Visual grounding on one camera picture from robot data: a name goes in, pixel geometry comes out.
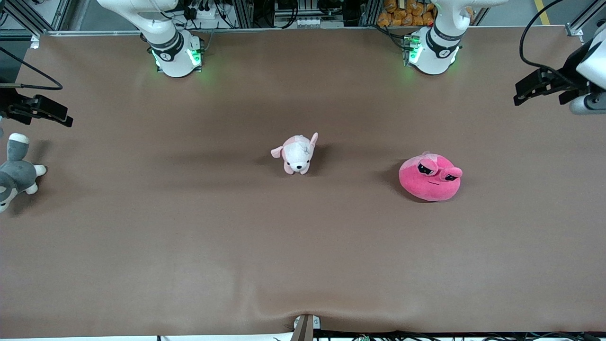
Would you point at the white power strip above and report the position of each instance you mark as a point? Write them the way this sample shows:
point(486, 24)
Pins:
point(201, 12)

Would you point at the aluminium table edge rail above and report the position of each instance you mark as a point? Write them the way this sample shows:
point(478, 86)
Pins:
point(284, 29)

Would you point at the small pink white plush dog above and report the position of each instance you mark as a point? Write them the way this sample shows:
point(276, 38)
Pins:
point(297, 154)

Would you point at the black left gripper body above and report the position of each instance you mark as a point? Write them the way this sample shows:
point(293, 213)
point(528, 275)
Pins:
point(569, 72)

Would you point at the pink round plush toy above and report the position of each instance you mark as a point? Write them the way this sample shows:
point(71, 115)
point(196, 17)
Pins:
point(428, 182)

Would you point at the pile of orange toys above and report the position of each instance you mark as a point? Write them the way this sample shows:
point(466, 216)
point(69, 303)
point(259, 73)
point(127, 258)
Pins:
point(402, 14)

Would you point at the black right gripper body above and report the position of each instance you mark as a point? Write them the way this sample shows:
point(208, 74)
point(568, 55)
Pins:
point(8, 100)

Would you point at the large table cover mat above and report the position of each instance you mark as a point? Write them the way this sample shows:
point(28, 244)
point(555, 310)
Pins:
point(303, 246)

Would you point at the grey white plush husky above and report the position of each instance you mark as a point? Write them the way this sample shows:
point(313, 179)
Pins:
point(16, 175)

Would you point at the aluminium frame profile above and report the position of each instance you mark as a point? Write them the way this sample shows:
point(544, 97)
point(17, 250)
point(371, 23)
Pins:
point(28, 16)
point(584, 19)

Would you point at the white terminal block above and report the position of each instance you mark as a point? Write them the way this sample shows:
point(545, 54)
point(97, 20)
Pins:
point(307, 21)

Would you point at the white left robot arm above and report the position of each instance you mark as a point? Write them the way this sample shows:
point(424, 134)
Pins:
point(435, 54)

